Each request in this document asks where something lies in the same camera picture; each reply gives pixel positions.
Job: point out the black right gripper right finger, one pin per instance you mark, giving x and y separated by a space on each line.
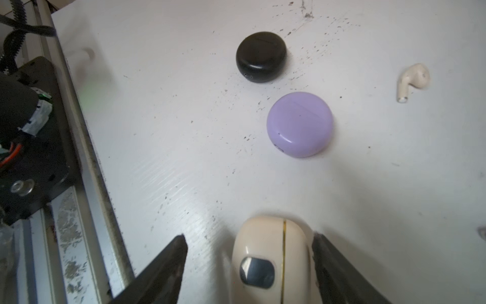
337 279

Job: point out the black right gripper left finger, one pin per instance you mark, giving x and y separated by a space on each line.
161 280

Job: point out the cream earbud charging case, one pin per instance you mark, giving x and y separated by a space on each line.
270 262

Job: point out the cream earbud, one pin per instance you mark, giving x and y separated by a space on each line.
418 76

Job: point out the purple earbud charging case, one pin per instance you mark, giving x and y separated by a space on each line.
300 124

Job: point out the black earbud charging case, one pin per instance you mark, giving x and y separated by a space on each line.
261 57

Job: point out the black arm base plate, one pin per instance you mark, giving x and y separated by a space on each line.
37 156

